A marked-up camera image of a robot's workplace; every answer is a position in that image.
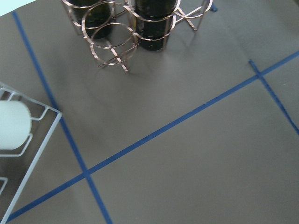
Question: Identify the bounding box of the dark wine bottle right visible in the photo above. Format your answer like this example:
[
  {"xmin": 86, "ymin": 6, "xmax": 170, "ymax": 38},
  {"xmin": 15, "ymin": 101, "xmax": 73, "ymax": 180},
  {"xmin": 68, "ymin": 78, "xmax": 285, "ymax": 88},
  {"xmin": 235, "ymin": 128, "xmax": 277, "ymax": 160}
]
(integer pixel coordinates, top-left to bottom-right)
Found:
[{"xmin": 134, "ymin": 0, "xmax": 177, "ymax": 51}]

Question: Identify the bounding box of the dark wine bottle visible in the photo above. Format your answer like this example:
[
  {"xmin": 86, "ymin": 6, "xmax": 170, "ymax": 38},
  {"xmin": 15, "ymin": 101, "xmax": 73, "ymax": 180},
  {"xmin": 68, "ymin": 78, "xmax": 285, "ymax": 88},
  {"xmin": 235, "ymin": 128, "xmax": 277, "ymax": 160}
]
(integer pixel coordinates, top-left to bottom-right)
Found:
[
  {"xmin": 134, "ymin": 0, "xmax": 177, "ymax": 51},
  {"xmin": 67, "ymin": 0, "xmax": 112, "ymax": 40}
]

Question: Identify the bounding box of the dark wine bottle left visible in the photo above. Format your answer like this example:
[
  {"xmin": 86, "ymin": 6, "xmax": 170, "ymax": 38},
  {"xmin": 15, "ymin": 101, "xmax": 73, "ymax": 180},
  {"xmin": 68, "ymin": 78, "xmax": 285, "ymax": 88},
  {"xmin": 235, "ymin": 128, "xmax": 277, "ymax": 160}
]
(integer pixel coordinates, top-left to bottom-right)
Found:
[{"xmin": 67, "ymin": 0, "xmax": 112, "ymax": 40}]

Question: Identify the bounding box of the copper wire bottle rack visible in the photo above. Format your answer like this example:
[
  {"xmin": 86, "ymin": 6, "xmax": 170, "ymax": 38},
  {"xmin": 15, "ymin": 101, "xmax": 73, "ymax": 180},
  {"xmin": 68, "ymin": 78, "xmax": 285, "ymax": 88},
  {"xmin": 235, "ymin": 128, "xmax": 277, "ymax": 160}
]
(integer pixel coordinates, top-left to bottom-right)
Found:
[{"xmin": 62, "ymin": 0, "xmax": 213, "ymax": 71}]

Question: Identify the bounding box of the white wire rack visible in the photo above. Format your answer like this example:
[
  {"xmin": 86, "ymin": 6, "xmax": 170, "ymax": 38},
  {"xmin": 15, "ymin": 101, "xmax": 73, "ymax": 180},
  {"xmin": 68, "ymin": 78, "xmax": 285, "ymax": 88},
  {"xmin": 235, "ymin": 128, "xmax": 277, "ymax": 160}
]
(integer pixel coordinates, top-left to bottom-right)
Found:
[{"xmin": 0, "ymin": 83, "xmax": 62, "ymax": 224}]

